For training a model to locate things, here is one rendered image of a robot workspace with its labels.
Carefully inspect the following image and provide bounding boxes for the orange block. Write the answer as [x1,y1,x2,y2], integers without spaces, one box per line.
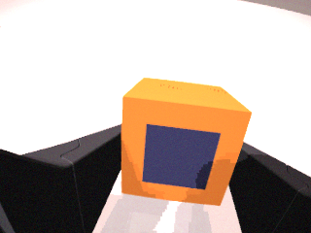
[121,78,252,206]

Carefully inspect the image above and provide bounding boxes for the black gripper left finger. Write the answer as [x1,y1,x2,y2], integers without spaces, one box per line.
[0,124,121,233]

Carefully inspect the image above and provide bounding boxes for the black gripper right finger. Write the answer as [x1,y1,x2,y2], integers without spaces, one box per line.
[228,141,311,233]

